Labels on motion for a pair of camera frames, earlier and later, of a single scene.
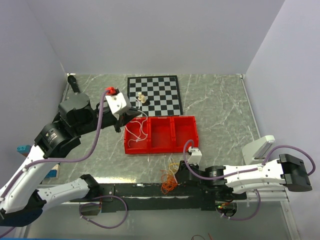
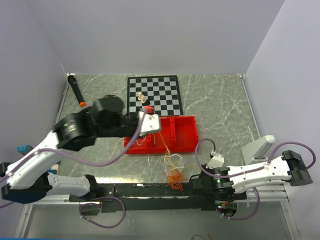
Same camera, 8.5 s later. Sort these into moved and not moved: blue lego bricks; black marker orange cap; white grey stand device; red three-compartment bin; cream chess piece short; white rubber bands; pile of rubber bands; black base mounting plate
Moved: white rubber bands; pile of rubber bands
Not moved: white grey stand device; black marker orange cap; black base mounting plate; cream chess piece short; red three-compartment bin; blue lego bricks
